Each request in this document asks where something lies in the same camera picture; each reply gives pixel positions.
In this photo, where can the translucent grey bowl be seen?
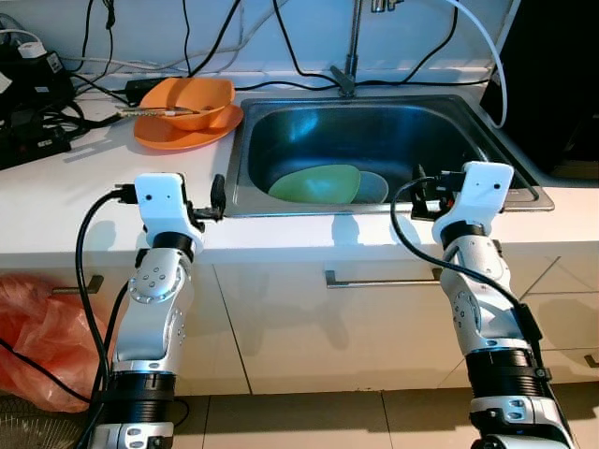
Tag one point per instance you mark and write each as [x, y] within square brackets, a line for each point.
[374, 187]

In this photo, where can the green plate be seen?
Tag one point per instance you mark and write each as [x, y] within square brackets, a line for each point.
[314, 185]

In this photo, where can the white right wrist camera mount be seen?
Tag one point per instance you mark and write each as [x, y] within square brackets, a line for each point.
[482, 187]

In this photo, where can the white plug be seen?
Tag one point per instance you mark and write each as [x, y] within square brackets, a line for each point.
[33, 49]

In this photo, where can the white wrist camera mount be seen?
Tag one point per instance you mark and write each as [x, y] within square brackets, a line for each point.
[482, 187]
[159, 195]

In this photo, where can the steel sink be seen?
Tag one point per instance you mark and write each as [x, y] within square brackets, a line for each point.
[374, 131]

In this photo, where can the black power strip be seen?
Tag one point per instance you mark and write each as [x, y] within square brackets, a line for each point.
[28, 150]

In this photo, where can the steel faucet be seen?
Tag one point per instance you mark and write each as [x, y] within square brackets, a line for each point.
[354, 37]

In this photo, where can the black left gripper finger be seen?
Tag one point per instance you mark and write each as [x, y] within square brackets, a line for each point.
[218, 192]

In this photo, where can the metal fork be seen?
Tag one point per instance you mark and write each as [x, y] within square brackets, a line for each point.
[192, 110]

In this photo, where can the orange plate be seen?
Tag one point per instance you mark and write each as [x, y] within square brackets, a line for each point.
[178, 140]

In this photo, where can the orange bowl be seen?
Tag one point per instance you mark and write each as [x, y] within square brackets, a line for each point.
[192, 89]

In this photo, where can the black power brick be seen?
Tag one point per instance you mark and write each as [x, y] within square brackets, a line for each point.
[140, 90]

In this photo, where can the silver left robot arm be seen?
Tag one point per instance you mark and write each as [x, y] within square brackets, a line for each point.
[154, 299]

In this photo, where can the orange plastic bag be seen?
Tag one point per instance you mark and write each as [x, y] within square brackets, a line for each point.
[37, 337]

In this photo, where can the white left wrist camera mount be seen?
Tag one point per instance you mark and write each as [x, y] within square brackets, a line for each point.
[159, 195]

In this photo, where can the black charger box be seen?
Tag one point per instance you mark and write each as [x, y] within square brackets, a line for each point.
[37, 89]

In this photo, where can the white kitchen cabinet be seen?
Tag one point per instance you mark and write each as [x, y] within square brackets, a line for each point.
[299, 327]

